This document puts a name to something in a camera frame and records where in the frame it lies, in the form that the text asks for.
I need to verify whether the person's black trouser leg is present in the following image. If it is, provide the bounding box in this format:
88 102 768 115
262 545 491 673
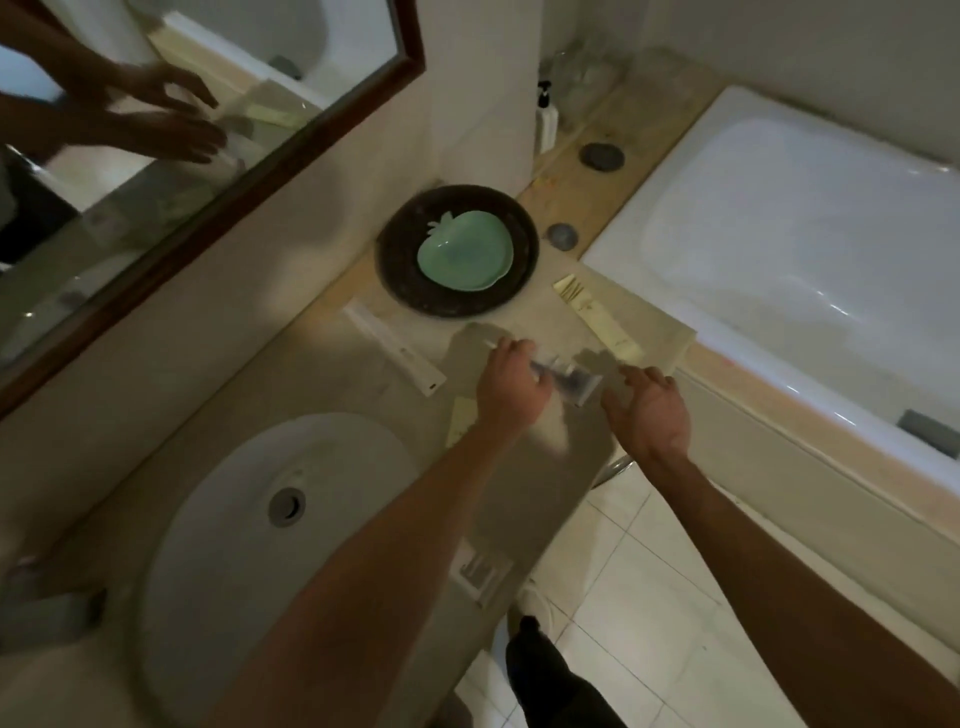
505 615 628 728

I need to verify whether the long yellow packet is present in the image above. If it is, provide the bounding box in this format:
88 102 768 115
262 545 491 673
552 273 647 366

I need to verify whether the person's right hand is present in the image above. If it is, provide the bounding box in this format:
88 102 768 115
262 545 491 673
600 365 693 463

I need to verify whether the green apple-shaped dish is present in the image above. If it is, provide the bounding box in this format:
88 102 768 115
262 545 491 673
417 210 516 294

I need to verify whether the grey white tube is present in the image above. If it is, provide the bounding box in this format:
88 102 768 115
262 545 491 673
483 339 606 408

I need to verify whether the clear glass jar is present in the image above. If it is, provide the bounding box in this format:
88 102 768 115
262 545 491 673
553 43 627 115

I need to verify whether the wooden framed mirror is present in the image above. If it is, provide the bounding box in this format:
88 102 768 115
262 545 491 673
0 0 427 419

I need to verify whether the white sink basin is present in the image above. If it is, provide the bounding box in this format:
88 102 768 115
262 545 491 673
133 412 421 727

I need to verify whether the clear plastic bag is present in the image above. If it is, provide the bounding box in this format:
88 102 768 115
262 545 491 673
438 258 700 595

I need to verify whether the dark round plate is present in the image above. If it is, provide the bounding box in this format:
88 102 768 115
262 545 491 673
374 184 541 319

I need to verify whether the person's right forearm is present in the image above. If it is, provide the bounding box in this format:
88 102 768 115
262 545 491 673
637 447 960 728

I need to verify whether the grey bathtub handle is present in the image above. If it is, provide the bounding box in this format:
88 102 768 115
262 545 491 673
897 408 960 460

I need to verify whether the long white box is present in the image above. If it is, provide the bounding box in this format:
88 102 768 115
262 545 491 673
342 301 448 398

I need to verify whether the large grey round stone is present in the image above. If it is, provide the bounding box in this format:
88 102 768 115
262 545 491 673
578 141 627 174

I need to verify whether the person's left hand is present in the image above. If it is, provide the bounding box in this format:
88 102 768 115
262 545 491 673
476 337 556 441

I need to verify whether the white pump bottle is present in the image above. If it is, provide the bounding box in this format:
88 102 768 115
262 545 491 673
534 80 561 156

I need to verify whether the person's white shoe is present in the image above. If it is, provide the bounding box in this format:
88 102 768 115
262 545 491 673
513 581 573 640

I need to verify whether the small yellow packet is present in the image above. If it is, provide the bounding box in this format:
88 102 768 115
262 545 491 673
445 395 481 450

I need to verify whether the white bathtub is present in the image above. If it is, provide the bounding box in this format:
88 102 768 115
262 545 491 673
580 84 960 501

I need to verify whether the person's left forearm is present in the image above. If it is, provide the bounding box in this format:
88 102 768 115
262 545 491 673
201 420 530 728

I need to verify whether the white barcode label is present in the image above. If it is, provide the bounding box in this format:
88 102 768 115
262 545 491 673
456 538 516 609

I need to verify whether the chrome towel ring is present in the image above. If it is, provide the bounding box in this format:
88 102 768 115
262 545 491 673
591 453 633 490

